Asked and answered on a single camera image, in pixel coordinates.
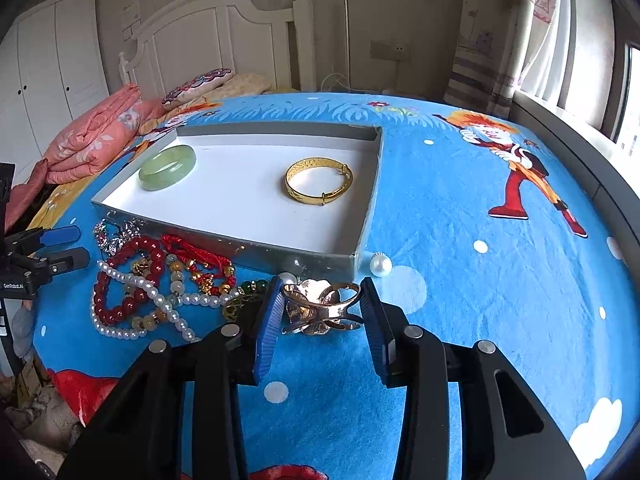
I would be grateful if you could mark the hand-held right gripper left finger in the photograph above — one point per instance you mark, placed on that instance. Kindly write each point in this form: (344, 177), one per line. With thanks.
(267, 330)

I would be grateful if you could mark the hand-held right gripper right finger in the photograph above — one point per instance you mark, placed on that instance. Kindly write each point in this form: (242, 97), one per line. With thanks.
(375, 330)

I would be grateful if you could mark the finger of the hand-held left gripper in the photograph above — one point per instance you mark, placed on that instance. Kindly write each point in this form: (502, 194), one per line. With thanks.
(62, 235)
(70, 258)

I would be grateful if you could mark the gold and green pendant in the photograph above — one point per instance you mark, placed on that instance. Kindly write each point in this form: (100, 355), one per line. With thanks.
(235, 307)

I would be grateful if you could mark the grey cardboard tray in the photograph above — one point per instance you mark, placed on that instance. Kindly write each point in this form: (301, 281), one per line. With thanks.
(240, 200)

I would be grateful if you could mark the dark pink folded cloth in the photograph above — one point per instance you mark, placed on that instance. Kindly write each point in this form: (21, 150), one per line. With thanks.
(30, 195)

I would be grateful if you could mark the white pearl bead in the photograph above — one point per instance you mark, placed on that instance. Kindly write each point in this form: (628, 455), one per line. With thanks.
(379, 265)
(287, 278)

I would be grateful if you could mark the blue printed blanket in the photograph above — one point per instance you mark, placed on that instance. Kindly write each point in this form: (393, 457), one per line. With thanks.
(450, 310)

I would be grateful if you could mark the cardboard box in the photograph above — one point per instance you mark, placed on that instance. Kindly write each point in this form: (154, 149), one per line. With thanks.
(30, 385)

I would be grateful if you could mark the pink folded quilt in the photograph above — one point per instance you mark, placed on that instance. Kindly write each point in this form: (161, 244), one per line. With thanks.
(90, 140)

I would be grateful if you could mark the green jade bangle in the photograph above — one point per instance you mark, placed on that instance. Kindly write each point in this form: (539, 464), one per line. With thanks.
(150, 177)

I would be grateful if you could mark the gold bangle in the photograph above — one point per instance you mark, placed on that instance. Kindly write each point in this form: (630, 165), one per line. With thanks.
(291, 182)

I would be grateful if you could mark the white wardrobe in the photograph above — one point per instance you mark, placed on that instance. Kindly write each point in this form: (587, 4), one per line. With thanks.
(50, 60)

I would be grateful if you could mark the embroidered pillow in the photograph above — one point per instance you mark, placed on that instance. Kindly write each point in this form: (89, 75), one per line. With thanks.
(197, 87)

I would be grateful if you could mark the pale yellow pillow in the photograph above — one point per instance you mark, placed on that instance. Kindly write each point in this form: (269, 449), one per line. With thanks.
(245, 85)

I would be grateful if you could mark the white headboard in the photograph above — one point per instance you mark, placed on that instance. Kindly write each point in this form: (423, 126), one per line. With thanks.
(200, 35)

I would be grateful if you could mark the white rod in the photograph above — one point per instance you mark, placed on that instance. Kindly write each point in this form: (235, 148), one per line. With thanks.
(346, 45)

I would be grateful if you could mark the patterned curtain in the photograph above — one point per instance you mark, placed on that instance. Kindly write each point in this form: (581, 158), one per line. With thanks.
(480, 45)

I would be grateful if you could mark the window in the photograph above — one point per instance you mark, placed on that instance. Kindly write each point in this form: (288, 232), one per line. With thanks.
(631, 100)

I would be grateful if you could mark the white sheer curtain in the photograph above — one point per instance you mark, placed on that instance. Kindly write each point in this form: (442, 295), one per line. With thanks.
(570, 35)

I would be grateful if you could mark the wall socket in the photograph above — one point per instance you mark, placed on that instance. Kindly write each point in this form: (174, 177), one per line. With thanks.
(389, 50)

